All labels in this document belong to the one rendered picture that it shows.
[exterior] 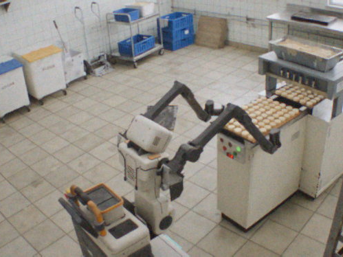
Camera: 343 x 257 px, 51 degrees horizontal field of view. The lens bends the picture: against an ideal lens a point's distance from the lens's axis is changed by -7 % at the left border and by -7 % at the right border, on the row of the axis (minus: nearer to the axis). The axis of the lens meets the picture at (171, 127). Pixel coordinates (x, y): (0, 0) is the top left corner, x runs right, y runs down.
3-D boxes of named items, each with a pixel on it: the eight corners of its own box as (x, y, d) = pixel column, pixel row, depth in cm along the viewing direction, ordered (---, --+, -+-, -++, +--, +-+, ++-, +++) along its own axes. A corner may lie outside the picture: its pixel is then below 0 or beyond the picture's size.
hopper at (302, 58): (287, 50, 316) (288, 35, 309) (344, 67, 276) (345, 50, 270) (267, 58, 301) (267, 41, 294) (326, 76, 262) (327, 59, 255)
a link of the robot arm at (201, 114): (174, 90, 251) (186, 96, 245) (179, 83, 252) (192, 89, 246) (197, 119, 286) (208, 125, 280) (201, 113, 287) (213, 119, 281)
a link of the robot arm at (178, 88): (177, 74, 246) (188, 80, 240) (182, 88, 256) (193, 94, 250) (129, 121, 232) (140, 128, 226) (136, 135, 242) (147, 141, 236)
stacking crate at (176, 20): (176, 21, 736) (176, 11, 726) (193, 23, 712) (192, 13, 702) (157, 28, 697) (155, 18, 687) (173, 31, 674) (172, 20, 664)
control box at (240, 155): (221, 149, 277) (221, 132, 270) (245, 162, 260) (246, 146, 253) (217, 151, 275) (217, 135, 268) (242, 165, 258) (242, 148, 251)
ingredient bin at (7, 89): (2, 126, 487) (-13, 74, 449) (-14, 113, 526) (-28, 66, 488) (34, 110, 519) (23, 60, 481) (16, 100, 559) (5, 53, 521)
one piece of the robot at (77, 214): (106, 248, 194) (82, 229, 179) (75, 215, 219) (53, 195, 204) (120, 233, 197) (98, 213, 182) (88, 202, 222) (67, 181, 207)
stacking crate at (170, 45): (179, 40, 755) (179, 31, 745) (194, 43, 729) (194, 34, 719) (158, 48, 719) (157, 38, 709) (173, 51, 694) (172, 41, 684)
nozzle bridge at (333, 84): (280, 82, 339) (281, 47, 322) (348, 108, 289) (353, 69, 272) (257, 93, 322) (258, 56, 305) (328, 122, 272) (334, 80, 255)
